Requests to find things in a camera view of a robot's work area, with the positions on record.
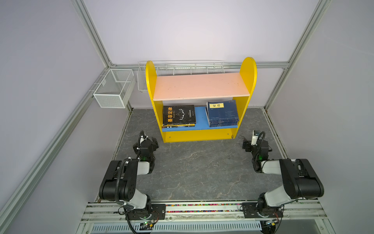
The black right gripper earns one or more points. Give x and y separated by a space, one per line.
247 145

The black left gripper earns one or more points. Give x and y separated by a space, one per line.
136 148

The black deer cover book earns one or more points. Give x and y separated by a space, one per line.
178 116

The navy book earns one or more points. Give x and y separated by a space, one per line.
220 114

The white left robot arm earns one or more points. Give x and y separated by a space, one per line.
119 182

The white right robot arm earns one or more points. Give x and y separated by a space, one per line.
299 180

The yellow wooden bookshelf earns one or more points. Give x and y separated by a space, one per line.
189 89

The white mesh wire basket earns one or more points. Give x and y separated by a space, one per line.
115 88

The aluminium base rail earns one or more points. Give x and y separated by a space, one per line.
198 217

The white wire rack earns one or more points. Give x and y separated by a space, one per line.
178 68

